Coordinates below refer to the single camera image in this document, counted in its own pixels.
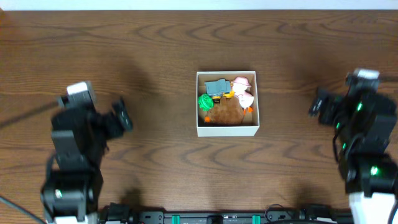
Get white cardboard box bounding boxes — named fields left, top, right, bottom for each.
left=197, top=71, right=259, bottom=137

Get white pink duck toy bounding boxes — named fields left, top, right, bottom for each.
left=231, top=77, right=254, bottom=115

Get brown plush toy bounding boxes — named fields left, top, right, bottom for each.
left=204, top=97, right=244, bottom=126

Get black cable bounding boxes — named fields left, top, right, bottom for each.
left=0, top=101, right=60, bottom=224
left=332, top=74, right=398, bottom=224

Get right black cable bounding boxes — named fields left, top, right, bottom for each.
left=332, top=74, right=398, bottom=224

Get left black cable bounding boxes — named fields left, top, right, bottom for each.
left=0, top=101, right=60, bottom=224

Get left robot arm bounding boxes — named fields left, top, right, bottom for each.
left=40, top=99, right=132, bottom=223

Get green round toy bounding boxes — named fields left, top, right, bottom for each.
left=197, top=93, right=214, bottom=111

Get yellow grey toy truck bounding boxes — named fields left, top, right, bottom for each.
left=205, top=79, right=234, bottom=103

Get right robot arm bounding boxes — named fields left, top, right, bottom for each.
left=308, top=89, right=397, bottom=223

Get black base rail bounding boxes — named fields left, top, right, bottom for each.
left=96, top=203, right=354, bottom=224

